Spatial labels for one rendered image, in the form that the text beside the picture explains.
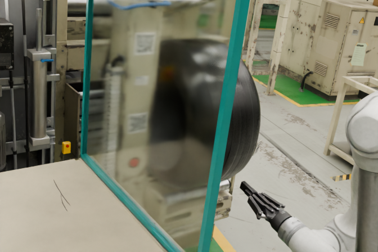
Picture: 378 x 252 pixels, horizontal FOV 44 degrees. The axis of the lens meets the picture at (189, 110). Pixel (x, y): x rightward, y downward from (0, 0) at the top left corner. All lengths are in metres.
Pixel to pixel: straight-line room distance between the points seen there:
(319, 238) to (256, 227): 1.87
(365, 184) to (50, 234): 0.72
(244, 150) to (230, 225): 1.68
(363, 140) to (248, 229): 2.36
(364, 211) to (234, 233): 2.16
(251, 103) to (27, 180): 0.86
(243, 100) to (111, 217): 0.80
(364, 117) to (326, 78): 5.41
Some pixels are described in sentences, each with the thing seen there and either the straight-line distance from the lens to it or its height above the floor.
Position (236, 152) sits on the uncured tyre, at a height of 1.15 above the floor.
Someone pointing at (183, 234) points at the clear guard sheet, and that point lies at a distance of 0.94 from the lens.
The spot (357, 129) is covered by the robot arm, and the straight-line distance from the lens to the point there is 1.11.
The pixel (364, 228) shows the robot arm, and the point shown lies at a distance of 1.25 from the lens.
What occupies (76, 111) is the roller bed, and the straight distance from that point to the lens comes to 2.03.
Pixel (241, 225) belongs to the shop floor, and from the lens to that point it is 3.42.
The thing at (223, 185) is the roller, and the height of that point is 0.91.
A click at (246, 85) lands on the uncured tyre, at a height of 1.38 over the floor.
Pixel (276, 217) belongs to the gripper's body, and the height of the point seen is 1.02.
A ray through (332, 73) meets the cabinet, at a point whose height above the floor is 0.37.
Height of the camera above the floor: 1.88
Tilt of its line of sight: 21 degrees down
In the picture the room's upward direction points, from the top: 7 degrees clockwise
